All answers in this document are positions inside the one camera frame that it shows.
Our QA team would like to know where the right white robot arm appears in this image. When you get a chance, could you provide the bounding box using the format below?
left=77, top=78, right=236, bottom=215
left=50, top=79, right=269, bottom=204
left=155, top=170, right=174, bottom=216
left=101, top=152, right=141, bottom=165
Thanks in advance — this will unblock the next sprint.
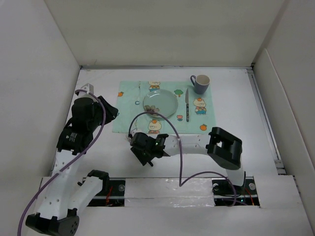
left=130, top=127, right=246, bottom=194

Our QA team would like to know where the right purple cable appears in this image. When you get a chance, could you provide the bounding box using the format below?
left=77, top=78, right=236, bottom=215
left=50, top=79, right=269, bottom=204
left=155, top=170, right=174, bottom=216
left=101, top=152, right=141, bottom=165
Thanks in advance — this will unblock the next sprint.
left=126, top=112, right=238, bottom=207

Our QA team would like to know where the purple mug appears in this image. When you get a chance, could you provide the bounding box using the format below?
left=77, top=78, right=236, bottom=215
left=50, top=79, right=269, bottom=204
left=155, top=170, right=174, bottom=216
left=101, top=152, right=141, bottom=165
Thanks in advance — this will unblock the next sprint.
left=190, top=75, right=210, bottom=95

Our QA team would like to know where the purple cable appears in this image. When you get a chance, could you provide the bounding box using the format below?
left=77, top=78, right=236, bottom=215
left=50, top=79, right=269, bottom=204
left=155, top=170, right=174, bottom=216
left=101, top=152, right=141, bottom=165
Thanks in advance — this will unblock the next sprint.
left=126, top=112, right=238, bottom=207
left=16, top=89, right=107, bottom=236

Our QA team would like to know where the green cartoon print cloth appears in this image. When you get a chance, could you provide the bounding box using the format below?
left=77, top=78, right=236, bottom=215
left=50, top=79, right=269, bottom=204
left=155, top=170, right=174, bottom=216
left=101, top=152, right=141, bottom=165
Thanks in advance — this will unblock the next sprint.
left=113, top=81, right=216, bottom=134

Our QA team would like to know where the pale green glass plate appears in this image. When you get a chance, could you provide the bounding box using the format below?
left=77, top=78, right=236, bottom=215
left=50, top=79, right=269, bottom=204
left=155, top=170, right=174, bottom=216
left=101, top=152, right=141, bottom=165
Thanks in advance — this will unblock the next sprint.
left=143, top=89, right=178, bottom=117

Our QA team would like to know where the silver knife dark handle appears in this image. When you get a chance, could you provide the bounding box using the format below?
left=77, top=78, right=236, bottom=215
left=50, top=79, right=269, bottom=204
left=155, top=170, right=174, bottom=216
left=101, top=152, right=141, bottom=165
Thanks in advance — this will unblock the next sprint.
left=185, top=89, right=189, bottom=122

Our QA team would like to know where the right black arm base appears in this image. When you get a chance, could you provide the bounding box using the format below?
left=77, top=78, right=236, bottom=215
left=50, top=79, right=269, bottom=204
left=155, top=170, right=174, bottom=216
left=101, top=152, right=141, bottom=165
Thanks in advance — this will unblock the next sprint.
left=212, top=177, right=260, bottom=207

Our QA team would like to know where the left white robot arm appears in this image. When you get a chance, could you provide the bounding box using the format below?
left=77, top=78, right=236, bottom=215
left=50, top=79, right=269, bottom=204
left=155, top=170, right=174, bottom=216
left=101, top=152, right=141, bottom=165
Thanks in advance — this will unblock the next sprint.
left=22, top=90, right=118, bottom=236

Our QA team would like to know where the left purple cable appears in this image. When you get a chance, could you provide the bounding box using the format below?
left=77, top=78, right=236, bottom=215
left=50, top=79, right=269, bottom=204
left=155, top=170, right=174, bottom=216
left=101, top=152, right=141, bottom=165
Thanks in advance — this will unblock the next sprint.
left=16, top=89, right=107, bottom=236

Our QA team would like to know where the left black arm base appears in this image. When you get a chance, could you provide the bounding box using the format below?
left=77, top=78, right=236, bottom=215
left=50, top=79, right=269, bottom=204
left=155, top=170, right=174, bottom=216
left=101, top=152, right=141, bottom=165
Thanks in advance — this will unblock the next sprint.
left=77, top=170, right=126, bottom=207

